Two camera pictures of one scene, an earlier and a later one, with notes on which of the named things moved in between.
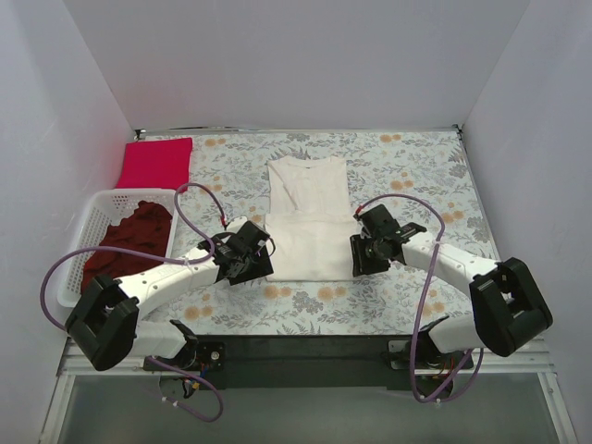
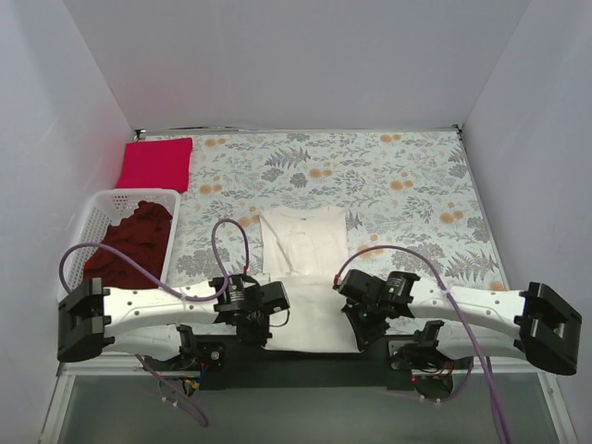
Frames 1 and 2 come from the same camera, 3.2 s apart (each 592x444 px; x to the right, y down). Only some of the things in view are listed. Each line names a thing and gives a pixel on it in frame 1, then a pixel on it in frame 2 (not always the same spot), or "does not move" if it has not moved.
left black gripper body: (257, 267) → (254, 330)
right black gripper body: (363, 259) → (365, 324)
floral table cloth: (424, 178) does not move
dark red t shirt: (145, 229) does not move
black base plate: (320, 363) does not move
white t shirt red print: (310, 218) → (306, 248)
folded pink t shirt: (157, 164) does not move
